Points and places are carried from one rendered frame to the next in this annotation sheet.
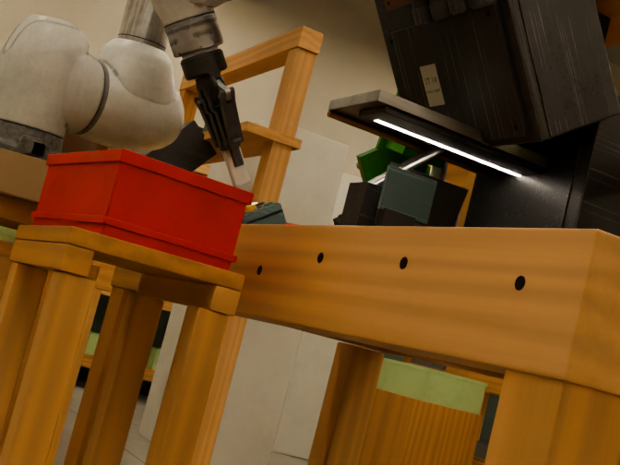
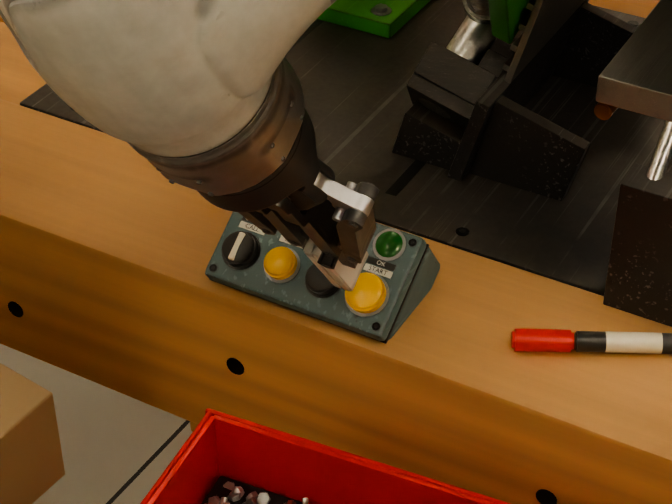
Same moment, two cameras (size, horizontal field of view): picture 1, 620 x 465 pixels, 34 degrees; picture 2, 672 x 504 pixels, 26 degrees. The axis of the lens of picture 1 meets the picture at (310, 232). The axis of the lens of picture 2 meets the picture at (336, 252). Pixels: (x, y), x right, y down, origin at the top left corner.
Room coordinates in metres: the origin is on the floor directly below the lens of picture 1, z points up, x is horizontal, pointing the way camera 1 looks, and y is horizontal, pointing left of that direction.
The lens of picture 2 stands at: (1.11, 0.58, 1.58)
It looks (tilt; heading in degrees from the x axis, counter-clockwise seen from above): 38 degrees down; 326
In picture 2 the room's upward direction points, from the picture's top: straight up
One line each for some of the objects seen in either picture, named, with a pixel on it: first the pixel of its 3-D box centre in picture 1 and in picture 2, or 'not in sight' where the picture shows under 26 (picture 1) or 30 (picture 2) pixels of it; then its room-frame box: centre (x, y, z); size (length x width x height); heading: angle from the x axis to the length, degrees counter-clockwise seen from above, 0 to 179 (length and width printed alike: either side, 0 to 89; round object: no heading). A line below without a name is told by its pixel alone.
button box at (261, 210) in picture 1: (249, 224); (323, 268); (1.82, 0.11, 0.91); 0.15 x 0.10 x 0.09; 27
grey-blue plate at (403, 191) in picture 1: (402, 214); not in sight; (1.63, -0.14, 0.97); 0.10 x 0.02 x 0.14; 117
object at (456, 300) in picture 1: (292, 279); (559, 425); (1.66, 0.01, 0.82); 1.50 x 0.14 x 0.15; 27
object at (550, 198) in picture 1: (560, 207); not in sight; (1.75, -0.41, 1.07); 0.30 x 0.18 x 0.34; 27
